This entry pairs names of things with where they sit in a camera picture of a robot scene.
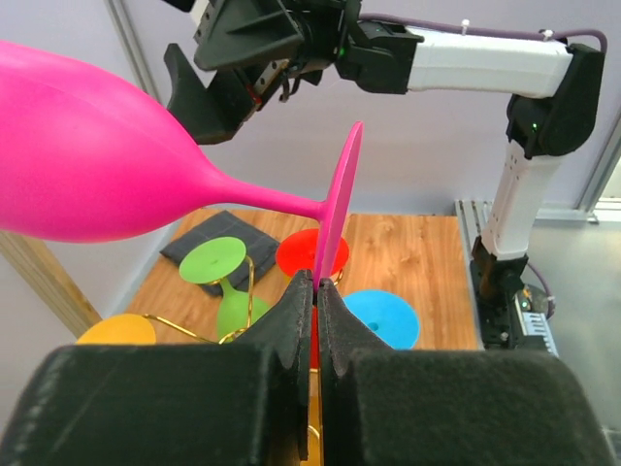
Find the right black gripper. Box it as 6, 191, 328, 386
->
164, 1, 361, 145

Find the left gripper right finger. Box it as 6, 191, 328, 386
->
317, 281, 614, 465

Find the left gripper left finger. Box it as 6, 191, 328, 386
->
1, 271, 313, 465

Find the blue wine glass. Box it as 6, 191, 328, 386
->
343, 289, 420, 350

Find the pink wine glass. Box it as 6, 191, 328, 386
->
1, 42, 364, 281

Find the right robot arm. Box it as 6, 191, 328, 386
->
164, 1, 606, 302

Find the amber rack base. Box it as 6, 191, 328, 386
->
302, 369, 322, 466

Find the orange yellow wine glass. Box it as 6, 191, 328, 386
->
76, 314, 156, 345

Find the green wine glass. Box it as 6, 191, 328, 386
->
179, 236, 270, 344

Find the red wine glass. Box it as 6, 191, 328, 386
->
276, 228, 349, 372

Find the grey folded cloth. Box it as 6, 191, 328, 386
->
160, 211, 279, 297

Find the gold wire glass rack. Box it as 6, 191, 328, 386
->
143, 254, 346, 443

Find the wooden frame post centre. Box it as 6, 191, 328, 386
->
1, 231, 102, 337

